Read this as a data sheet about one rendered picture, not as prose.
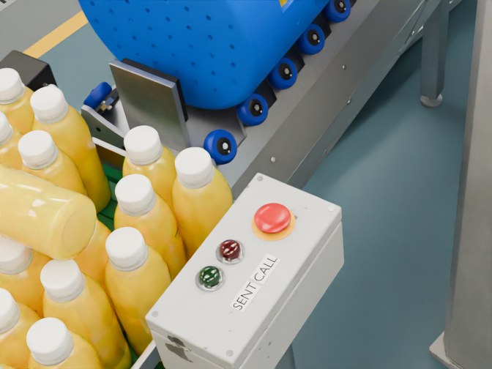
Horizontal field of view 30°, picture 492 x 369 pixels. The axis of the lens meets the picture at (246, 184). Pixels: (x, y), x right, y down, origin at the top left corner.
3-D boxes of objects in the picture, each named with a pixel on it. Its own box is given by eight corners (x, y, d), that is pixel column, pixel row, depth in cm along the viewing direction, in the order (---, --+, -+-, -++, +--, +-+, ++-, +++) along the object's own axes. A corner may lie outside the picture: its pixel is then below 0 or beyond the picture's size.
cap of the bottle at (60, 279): (66, 304, 91) (61, 295, 89) (36, 288, 92) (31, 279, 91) (90, 275, 92) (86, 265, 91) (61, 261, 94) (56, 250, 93)
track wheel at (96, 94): (117, 84, 124) (106, 74, 124) (97, 105, 122) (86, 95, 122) (107, 96, 128) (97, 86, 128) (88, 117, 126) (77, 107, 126)
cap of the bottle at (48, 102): (37, 97, 110) (33, 86, 109) (69, 95, 110) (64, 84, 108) (31, 121, 107) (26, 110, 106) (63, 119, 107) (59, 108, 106)
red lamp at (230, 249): (246, 249, 89) (244, 241, 88) (233, 265, 88) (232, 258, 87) (227, 240, 90) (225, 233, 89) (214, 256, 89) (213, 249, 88)
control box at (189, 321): (345, 263, 99) (342, 204, 91) (245, 414, 89) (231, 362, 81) (266, 228, 103) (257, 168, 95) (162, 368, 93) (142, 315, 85)
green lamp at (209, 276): (226, 275, 87) (224, 268, 86) (213, 292, 86) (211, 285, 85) (207, 266, 88) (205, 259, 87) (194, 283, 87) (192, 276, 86)
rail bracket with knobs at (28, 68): (80, 118, 132) (60, 66, 124) (47, 152, 128) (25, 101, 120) (28, 97, 136) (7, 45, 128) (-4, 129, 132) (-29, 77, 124)
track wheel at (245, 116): (250, 83, 119) (241, 86, 121) (238, 112, 117) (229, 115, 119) (275, 102, 121) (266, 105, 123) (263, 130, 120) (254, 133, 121)
